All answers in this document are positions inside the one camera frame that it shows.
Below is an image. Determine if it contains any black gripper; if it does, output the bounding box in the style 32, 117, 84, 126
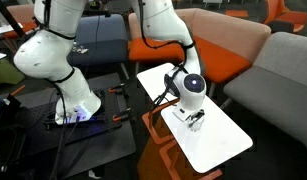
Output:
186, 109, 206, 131

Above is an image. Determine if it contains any orange and black clamp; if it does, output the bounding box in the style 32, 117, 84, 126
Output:
107, 83, 126, 95
111, 107, 132, 123

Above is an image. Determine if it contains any orange and beige corner sofa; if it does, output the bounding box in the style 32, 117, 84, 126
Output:
127, 7, 272, 100

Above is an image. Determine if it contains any gray sofa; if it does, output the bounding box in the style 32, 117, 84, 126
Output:
222, 31, 307, 165

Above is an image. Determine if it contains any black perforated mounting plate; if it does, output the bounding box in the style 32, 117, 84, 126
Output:
42, 87, 131, 132

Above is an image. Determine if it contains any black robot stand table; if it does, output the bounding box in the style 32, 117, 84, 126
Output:
0, 72, 138, 180

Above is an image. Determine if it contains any flat orange ottoman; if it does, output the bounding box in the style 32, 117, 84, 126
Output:
225, 9, 250, 19

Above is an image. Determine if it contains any blue armchair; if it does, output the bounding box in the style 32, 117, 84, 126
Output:
66, 13, 131, 81

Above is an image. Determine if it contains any small patterned board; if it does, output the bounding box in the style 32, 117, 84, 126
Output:
71, 43, 90, 55

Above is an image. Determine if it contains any orange lounge chair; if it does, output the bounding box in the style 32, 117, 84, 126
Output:
262, 0, 307, 34

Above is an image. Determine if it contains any black horizontal bar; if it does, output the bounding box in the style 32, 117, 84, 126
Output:
82, 9, 113, 18

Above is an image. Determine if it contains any black electronics box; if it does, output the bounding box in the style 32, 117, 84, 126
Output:
0, 94, 23, 135

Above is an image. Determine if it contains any beige and orange armchair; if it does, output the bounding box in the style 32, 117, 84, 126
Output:
2, 3, 39, 40

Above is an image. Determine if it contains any olive green ottoman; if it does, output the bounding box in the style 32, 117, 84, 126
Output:
0, 58, 23, 90

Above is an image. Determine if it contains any white table with orange frame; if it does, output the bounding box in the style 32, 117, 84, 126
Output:
158, 94, 254, 180
136, 62, 181, 145

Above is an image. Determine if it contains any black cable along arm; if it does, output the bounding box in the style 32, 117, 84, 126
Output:
137, 0, 198, 128

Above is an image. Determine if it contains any thin black hanging cable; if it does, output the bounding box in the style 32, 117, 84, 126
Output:
92, 14, 103, 65

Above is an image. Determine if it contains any black base cable bundle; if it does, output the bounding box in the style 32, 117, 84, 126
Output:
48, 83, 81, 180

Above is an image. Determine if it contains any orange clamp handle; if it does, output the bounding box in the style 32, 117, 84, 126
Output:
9, 84, 27, 97

